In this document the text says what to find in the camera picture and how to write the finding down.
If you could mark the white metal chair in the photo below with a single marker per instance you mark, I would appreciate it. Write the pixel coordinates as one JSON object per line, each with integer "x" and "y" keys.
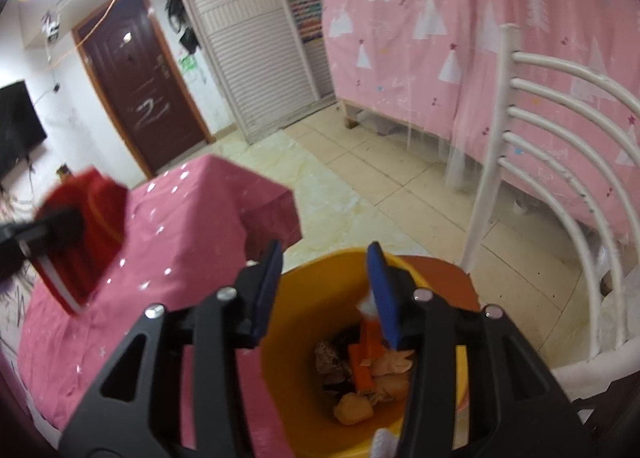
{"x": 505, "y": 137}

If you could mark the tan crumpled lump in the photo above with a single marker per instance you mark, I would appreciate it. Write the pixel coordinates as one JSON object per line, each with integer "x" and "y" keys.
{"x": 354, "y": 409}

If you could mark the pink tree print curtain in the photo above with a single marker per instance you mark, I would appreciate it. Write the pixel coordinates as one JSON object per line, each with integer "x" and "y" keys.
{"x": 425, "y": 12}

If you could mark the white sheer net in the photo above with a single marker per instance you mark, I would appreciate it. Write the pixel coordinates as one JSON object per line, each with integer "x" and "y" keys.
{"x": 462, "y": 162}

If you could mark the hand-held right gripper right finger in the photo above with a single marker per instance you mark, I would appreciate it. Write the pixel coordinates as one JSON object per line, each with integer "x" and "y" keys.
{"x": 384, "y": 293}

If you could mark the white crumpled tissue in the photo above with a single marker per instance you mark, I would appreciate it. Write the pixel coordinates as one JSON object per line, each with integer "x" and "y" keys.
{"x": 385, "y": 444}

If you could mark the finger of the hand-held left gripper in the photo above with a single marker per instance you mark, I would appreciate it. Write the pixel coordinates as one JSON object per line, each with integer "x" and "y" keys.
{"x": 57, "y": 235}

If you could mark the black hanging bag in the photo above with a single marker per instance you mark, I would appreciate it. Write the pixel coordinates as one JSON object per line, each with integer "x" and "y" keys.
{"x": 188, "y": 40}
{"x": 176, "y": 2}

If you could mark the peach crumpled paper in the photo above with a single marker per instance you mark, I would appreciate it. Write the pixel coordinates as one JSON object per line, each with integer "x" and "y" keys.
{"x": 392, "y": 373}

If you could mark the red sock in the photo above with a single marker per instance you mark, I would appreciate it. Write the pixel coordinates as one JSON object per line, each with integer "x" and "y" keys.
{"x": 102, "y": 208}

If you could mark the brown crumpled paper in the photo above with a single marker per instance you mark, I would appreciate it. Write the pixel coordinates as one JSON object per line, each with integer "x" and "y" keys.
{"x": 330, "y": 360}

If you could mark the wooden bed frame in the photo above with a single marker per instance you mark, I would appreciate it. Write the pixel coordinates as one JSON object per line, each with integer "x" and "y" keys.
{"x": 350, "y": 113}

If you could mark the orange wrapper piece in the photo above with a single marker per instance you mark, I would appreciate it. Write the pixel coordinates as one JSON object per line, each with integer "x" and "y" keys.
{"x": 362, "y": 363}

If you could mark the yellow plastic bin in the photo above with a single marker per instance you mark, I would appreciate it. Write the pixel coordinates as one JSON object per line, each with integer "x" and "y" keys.
{"x": 305, "y": 298}

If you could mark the colourful striped wall poster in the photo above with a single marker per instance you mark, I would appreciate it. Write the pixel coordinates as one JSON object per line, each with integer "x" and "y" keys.
{"x": 304, "y": 7}

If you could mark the white slatted wardrobe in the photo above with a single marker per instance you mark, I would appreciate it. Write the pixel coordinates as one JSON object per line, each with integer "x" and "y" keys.
{"x": 260, "y": 47}

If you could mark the black flat television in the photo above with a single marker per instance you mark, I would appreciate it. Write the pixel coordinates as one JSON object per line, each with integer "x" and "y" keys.
{"x": 17, "y": 127}

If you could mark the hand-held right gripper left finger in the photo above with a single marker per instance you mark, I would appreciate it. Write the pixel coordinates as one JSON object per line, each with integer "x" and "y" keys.
{"x": 266, "y": 288}

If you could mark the pink star tablecloth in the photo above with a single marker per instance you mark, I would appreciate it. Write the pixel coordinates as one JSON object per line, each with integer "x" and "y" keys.
{"x": 200, "y": 218}

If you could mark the dark brown door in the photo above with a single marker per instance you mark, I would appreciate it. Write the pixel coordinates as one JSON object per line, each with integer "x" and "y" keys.
{"x": 145, "y": 87}

